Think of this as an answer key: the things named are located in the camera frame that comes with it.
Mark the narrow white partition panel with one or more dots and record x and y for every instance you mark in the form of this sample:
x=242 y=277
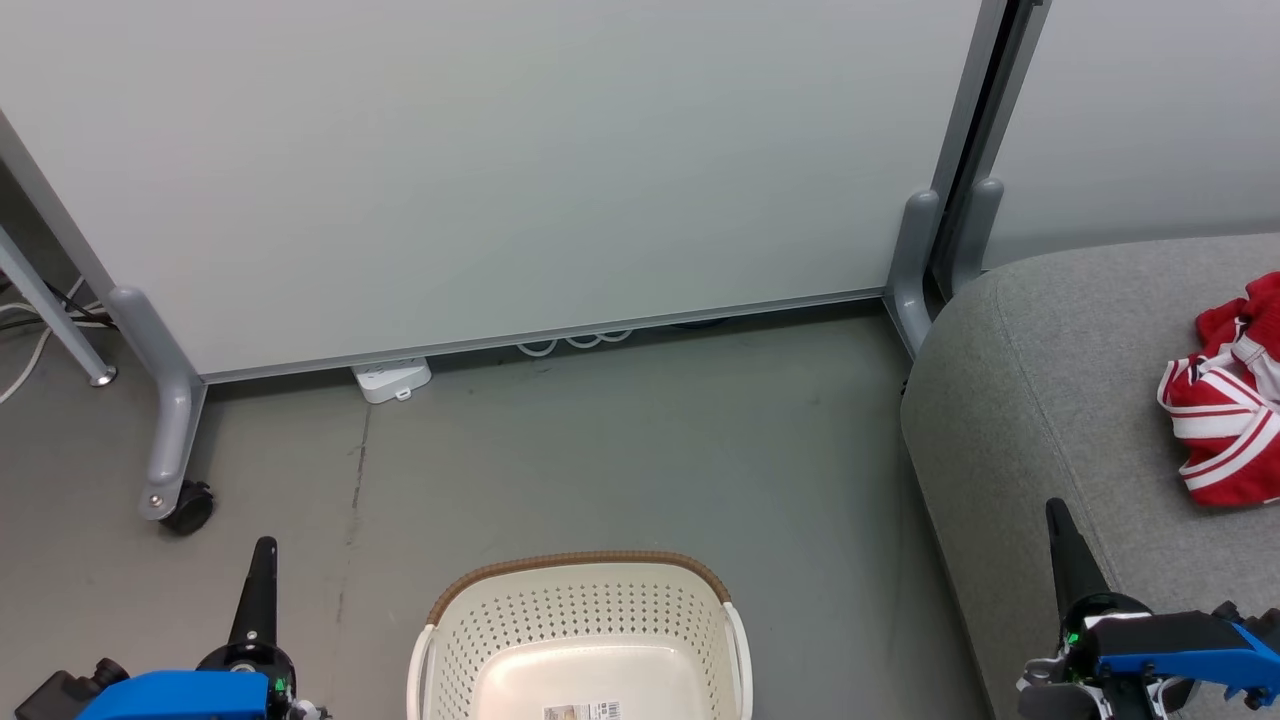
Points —
x=1140 y=120

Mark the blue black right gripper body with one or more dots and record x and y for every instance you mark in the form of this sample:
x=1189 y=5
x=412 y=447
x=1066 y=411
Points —
x=1180 y=660

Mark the paper label on basket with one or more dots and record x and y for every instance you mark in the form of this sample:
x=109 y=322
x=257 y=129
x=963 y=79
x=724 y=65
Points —
x=582 y=711

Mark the grey metal table leg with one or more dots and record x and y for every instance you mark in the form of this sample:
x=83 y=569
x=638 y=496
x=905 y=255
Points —
x=50 y=310

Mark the grey fabric sofa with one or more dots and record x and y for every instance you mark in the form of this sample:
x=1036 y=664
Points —
x=1050 y=400

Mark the short grey partition foot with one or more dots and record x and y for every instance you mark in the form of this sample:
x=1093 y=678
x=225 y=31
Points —
x=978 y=225
x=915 y=250

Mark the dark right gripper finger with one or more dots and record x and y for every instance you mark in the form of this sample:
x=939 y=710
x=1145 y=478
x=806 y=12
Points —
x=1075 y=560

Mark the wide white partition panel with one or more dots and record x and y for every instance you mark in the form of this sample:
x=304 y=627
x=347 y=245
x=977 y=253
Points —
x=500 y=170

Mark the cream perforated laundry basket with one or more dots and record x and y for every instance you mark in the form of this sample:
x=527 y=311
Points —
x=580 y=620

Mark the white grey robot right arm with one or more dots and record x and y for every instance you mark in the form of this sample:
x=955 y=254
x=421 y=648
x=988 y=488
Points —
x=1060 y=705

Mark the white power strip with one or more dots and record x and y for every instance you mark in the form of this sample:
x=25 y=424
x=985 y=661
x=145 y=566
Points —
x=392 y=380

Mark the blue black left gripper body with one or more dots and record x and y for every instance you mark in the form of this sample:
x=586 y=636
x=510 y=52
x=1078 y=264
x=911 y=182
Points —
x=170 y=698

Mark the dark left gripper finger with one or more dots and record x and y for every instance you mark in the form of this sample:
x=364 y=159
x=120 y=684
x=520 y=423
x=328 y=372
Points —
x=257 y=600

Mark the red and white garment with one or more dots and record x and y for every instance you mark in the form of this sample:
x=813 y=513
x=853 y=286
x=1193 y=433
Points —
x=1225 y=450

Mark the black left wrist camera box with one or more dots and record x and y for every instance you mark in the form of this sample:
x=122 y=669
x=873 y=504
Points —
x=55 y=695

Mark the black caster wheel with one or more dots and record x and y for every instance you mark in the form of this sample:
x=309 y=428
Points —
x=190 y=508

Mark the long grey partition leg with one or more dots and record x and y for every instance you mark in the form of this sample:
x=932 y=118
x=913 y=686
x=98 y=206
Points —
x=172 y=400

